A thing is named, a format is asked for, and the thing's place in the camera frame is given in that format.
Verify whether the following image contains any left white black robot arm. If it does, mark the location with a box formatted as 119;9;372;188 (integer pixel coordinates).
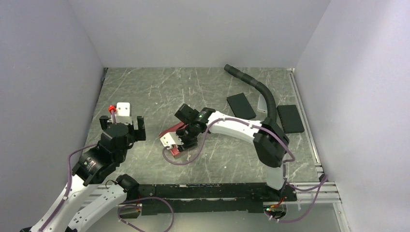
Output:
23;116;146;232

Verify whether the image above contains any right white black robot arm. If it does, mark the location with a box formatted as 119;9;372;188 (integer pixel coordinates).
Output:
170;104;291;201

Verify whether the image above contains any black flat device box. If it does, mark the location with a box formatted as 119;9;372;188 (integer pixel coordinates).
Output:
277;104;305;134

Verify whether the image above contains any translucent plastic piece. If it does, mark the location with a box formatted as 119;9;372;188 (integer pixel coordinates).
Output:
257;95;267;114

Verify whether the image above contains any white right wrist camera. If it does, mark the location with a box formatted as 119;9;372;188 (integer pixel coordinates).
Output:
160;131;183;148

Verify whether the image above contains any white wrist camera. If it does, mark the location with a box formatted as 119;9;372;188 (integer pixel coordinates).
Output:
108;102;132;125
160;131;183;148

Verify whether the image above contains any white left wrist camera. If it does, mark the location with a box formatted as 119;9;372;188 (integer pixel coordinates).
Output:
108;102;132;125

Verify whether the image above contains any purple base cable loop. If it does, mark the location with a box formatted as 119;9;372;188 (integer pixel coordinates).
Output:
117;196;175;232

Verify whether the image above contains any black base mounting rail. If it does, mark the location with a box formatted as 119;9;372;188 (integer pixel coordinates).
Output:
124;183;297;216

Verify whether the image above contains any black corrugated hose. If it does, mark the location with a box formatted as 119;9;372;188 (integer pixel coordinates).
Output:
223;64;278;121

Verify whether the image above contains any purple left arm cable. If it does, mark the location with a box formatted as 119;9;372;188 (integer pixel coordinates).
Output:
38;143;98;232

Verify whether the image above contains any aluminium frame rail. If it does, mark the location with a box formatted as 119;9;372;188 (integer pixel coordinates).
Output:
82;182;341;207
286;68;350;232

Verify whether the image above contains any aluminium front frame rail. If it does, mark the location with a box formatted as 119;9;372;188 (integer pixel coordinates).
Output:
82;182;341;207

